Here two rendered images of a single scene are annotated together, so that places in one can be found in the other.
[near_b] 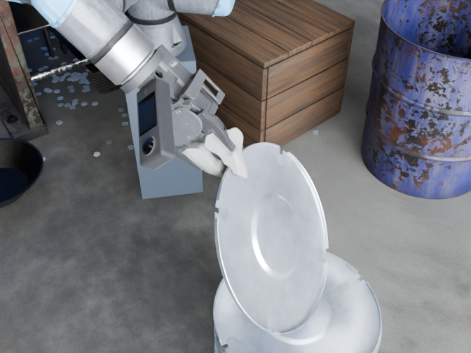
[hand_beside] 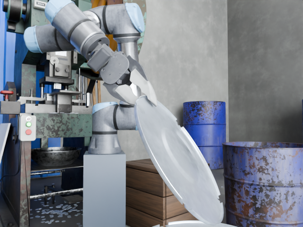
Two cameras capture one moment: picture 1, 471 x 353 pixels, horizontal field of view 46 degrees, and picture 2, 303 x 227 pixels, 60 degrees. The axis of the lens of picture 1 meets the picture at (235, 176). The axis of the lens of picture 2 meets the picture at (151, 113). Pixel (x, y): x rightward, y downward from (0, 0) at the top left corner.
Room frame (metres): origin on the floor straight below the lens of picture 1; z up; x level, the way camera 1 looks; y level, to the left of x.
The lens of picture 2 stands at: (0.02, 0.01, 0.58)
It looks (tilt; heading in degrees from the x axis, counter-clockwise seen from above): 2 degrees up; 359
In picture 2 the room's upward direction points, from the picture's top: straight up
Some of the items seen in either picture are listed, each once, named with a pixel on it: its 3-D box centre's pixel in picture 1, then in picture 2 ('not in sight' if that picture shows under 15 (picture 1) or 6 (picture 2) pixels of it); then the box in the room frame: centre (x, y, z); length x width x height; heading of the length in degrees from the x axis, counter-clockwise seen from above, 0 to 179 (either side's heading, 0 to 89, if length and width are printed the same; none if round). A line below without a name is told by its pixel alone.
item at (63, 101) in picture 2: not in sight; (64, 102); (1.69, 0.53, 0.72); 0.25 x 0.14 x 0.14; 34
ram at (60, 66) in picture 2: not in sight; (58, 56); (1.80, 0.60, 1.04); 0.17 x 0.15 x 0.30; 34
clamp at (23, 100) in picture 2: not in sight; (29, 97); (1.74, 0.76, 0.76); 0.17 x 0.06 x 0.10; 124
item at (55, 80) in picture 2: not in sight; (56, 83); (1.84, 0.63, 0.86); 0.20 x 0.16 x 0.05; 124
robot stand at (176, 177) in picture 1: (164, 116); (104, 201); (1.25, 0.20, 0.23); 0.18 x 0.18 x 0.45; 10
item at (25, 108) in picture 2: not in sight; (56, 110); (1.84, 0.62, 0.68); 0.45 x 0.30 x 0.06; 124
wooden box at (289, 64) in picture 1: (263, 64); (162, 192); (1.60, -0.09, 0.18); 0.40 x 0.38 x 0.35; 40
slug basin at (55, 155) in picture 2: not in sight; (55, 156); (1.84, 0.62, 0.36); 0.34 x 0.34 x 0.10
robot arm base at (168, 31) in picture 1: (154, 26); (104, 141); (1.25, 0.20, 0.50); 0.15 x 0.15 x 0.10
